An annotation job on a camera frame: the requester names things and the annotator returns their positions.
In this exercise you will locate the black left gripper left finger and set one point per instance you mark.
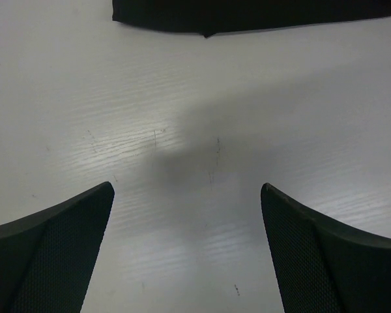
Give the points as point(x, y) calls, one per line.
point(47, 258)

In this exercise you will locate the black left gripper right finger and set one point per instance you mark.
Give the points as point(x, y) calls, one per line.
point(321, 264)

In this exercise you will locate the black shorts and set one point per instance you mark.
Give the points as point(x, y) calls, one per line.
point(210, 17)

